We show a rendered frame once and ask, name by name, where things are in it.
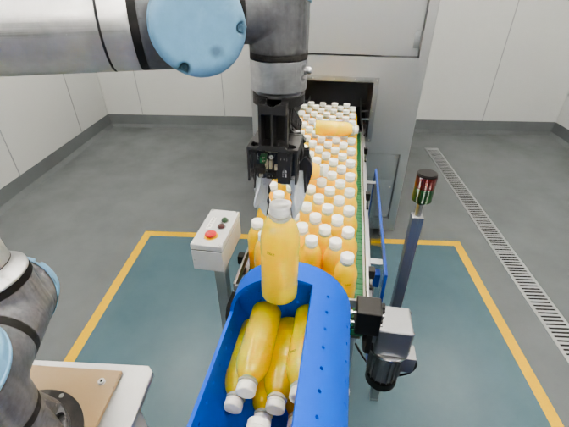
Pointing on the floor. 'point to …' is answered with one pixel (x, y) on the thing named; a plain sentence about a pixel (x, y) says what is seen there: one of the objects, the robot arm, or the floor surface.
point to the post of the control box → (223, 291)
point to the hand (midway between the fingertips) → (280, 207)
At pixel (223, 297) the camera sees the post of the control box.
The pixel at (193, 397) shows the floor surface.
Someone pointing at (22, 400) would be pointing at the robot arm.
